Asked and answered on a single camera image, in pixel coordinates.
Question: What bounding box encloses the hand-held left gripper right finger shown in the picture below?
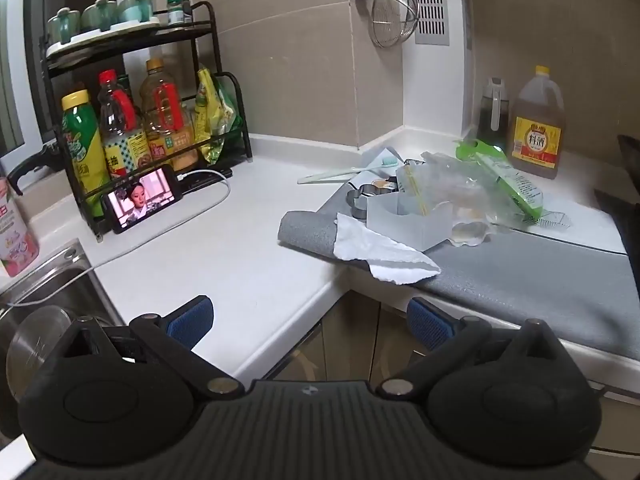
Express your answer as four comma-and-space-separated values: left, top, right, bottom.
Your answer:
376, 297, 577, 401

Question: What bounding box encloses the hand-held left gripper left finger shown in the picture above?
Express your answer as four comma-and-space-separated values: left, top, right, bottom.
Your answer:
47, 295, 246, 399

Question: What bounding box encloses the white paper tissue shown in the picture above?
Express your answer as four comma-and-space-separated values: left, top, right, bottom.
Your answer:
332, 212, 442, 286

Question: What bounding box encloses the translucent plastic box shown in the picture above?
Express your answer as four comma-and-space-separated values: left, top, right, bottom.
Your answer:
366, 192, 454, 254

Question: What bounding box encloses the clear plastic bag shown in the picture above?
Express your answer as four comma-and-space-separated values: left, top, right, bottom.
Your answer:
395, 150, 502, 226

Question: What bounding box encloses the green wet wipes packet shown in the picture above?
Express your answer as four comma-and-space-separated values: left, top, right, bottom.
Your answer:
453, 138, 545, 221

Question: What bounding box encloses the grey counter mat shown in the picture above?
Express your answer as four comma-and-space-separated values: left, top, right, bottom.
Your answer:
277, 180, 640, 362

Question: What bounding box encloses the black smartphone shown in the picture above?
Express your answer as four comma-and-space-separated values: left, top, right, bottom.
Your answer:
101, 164, 182, 235

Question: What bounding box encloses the stainless steel sink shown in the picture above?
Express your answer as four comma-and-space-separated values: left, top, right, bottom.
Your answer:
0, 239, 126, 441

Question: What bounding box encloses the flower-shaped metal cookie cutter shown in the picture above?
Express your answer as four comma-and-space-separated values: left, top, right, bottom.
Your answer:
346, 180, 401, 217

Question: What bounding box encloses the round steel pot lid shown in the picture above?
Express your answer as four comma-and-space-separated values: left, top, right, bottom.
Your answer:
5, 305, 74, 404

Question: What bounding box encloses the pale green toothbrush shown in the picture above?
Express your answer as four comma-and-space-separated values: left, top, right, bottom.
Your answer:
297, 154, 401, 185

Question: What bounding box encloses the pink dish soap bottle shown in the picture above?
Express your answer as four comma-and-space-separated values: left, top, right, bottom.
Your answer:
0, 160, 41, 279

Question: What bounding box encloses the green bottle with yellow cap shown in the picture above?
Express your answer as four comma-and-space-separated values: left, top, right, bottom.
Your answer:
61, 89, 111, 211

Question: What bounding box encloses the dark oil dispenser bottle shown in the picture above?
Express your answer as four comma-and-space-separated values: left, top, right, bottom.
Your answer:
477, 77, 511, 154

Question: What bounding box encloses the green and yellow snack bag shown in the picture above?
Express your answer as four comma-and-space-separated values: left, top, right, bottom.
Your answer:
194, 67, 242, 165

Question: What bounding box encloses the amber cooking oil bottle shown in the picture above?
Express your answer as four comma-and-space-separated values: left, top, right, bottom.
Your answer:
139, 58, 199, 171

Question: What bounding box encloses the red-cap sauce bottle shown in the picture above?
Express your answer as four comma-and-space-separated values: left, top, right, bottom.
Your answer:
97, 70, 151, 181

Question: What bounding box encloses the large cooking wine jug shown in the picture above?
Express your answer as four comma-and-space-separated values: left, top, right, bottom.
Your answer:
507, 65, 566, 181

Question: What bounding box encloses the black metal spice rack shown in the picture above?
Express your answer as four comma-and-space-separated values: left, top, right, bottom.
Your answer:
40, 2, 253, 244

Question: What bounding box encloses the metal mesh strainer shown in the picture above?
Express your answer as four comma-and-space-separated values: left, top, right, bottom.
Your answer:
370, 0, 420, 50

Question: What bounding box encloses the green-lid spice jar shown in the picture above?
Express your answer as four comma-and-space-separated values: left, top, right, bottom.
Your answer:
166, 0, 192, 28

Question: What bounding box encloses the teal ceramic condiment jar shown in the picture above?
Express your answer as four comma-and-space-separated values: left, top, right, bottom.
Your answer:
117, 0, 154, 24
47, 7, 81, 44
80, 0, 119, 31

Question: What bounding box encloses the white charging cable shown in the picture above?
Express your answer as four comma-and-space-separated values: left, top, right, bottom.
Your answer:
0, 169, 232, 311

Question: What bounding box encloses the black pan handle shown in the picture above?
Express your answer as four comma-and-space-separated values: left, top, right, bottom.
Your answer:
7, 142, 64, 196

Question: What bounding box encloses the window frame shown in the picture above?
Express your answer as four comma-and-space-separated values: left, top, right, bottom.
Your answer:
0, 0, 67, 162

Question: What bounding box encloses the grey wall vent grille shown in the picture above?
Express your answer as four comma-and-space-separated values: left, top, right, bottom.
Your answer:
410, 0, 451, 46

